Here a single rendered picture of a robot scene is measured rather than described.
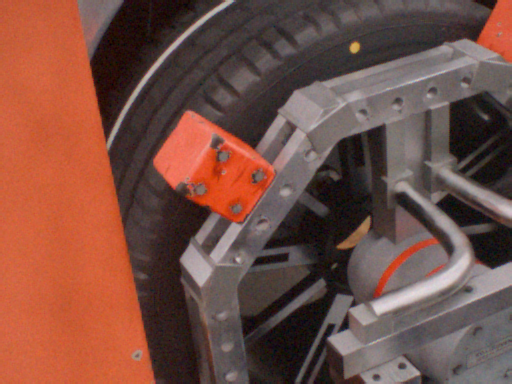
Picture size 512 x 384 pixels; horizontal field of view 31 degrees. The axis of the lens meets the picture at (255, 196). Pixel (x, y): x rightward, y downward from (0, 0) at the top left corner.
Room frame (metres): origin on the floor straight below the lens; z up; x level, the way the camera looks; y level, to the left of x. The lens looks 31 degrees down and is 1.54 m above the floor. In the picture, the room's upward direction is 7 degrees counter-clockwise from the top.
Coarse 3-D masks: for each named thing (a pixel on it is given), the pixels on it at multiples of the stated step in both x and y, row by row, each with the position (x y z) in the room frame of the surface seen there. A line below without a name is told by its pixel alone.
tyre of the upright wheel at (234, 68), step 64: (256, 0) 1.05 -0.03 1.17; (320, 0) 1.01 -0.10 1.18; (384, 0) 0.98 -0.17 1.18; (448, 0) 1.02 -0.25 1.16; (128, 64) 1.08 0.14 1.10; (192, 64) 0.99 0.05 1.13; (256, 64) 0.92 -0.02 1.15; (320, 64) 0.94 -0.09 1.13; (128, 128) 0.99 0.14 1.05; (256, 128) 0.91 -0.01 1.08; (128, 192) 0.91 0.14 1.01
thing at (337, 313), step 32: (480, 96) 1.05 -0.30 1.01; (480, 128) 1.13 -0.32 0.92; (352, 160) 0.98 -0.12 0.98; (480, 160) 1.05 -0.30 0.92; (352, 192) 0.98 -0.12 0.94; (320, 224) 0.97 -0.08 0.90; (480, 224) 1.05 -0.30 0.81; (288, 256) 0.94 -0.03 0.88; (320, 256) 0.96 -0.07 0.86; (480, 256) 1.09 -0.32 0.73; (320, 288) 0.95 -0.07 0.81; (256, 320) 0.93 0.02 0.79; (288, 320) 1.14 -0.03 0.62; (320, 320) 0.96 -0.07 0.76; (256, 352) 1.02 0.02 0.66; (288, 352) 1.05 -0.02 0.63; (320, 352) 0.95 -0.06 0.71
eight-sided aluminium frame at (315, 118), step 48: (480, 48) 0.95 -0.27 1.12; (336, 96) 0.87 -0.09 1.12; (384, 96) 0.87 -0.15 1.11; (432, 96) 0.90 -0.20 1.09; (288, 144) 0.84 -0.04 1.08; (288, 192) 0.83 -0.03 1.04; (192, 240) 0.84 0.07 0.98; (240, 240) 0.80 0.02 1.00; (192, 288) 0.81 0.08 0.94; (240, 336) 0.80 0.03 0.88
